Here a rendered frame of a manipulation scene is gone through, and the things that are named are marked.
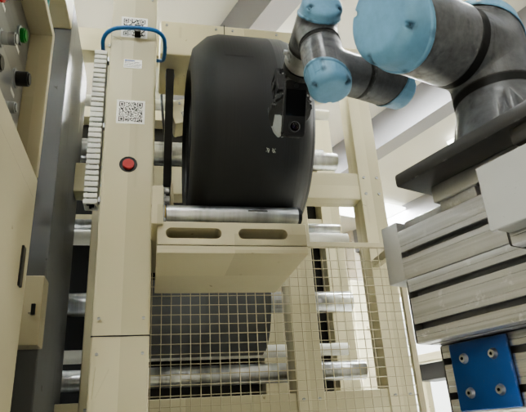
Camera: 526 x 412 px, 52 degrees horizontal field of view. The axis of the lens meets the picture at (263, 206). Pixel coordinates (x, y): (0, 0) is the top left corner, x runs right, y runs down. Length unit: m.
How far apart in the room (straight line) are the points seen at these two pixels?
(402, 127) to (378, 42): 5.21
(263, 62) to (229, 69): 0.10
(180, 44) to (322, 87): 1.15
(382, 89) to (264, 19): 3.30
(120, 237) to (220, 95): 0.42
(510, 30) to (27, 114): 0.92
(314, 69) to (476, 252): 0.40
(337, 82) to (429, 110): 4.83
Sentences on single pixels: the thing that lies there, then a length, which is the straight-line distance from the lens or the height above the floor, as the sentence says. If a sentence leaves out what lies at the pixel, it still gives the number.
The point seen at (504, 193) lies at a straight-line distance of 0.56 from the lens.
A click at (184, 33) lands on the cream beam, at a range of 2.04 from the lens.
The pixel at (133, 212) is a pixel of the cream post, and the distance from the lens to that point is 1.39.
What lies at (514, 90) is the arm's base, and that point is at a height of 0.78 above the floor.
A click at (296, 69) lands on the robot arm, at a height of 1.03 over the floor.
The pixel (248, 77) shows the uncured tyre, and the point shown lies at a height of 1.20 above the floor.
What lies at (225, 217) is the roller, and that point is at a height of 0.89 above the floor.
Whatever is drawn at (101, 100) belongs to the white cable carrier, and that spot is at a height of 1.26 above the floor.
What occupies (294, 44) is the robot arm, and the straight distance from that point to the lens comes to 1.04.
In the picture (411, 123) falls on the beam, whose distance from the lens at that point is 5.86.
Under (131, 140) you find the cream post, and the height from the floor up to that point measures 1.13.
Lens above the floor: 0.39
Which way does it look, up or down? 23 degrees up
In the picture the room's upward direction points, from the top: 4 degrees counter-clockwise
